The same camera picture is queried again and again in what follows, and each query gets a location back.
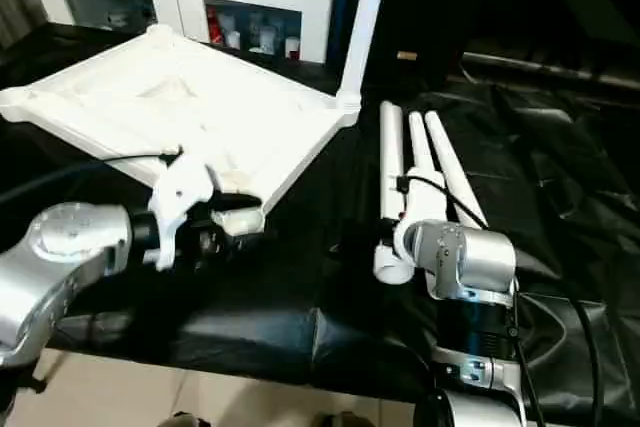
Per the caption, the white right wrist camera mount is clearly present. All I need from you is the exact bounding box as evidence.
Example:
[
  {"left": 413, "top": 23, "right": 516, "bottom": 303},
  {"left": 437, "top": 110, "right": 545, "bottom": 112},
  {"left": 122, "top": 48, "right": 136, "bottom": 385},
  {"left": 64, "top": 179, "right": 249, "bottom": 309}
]
[{"left": 390, "top": 209, "right": 425, "bottom": 266}]

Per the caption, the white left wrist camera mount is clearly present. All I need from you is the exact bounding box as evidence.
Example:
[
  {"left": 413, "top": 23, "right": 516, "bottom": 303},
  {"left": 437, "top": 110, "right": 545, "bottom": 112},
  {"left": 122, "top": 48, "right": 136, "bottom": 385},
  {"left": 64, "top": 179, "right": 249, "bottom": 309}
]
[{"left": 144, "top": 151, "right": 217, "bottom": 271}]

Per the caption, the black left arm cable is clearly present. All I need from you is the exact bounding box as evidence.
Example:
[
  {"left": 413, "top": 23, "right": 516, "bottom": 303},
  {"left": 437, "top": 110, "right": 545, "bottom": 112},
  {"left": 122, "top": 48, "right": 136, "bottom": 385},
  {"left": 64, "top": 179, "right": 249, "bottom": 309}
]
[{"left": 0, "top": 151, "right": 183, "bottom": 200}]

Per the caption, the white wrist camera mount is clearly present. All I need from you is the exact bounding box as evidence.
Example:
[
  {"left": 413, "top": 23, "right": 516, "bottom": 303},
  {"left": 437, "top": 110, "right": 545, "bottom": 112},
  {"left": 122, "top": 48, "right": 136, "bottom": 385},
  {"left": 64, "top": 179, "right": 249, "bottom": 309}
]
[
  {"left": 390, "top": 209, "right": 425, "bottom": 266},
  {"left": 144, "top": 151, "right": 217, "bottom": 271}
]

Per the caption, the white plastic table top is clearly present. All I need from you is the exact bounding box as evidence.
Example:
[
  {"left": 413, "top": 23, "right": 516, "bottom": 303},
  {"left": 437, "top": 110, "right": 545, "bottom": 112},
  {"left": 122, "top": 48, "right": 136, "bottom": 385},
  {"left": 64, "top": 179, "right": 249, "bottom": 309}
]
[{"left": 0, "top": 24, "right": 364, "bottom": 239}]

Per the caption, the long black bar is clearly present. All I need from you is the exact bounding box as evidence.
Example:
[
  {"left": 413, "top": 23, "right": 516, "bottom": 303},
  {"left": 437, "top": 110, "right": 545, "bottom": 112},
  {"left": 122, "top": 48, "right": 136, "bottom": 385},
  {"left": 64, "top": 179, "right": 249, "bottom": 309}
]
[{"left": 461, "top": 51, "right": 640, "bottom": 85}]

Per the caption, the white plastic table leg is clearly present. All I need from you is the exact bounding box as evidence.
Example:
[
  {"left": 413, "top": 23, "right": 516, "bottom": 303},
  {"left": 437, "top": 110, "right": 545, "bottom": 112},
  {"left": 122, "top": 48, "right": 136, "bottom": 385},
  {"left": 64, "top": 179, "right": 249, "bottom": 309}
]
[
  {"left": 405, "top": 111, "right": 442, "bottom": 224},
  {"left": 372, "top": 100, "right": 415, "bottom": 287},
  {"left": 334, "top": 0, "right": 394, "bottom": 114},
  {"left": 423, "top": 110, "right": 489, "bottom": 231}
]

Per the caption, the black mat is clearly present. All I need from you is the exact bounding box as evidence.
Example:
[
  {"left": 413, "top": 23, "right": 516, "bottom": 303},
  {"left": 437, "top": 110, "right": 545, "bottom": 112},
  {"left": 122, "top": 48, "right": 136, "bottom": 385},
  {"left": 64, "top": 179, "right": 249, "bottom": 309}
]
[{"left": 0, "top": 22, "right": 640, "bottom": 403}]

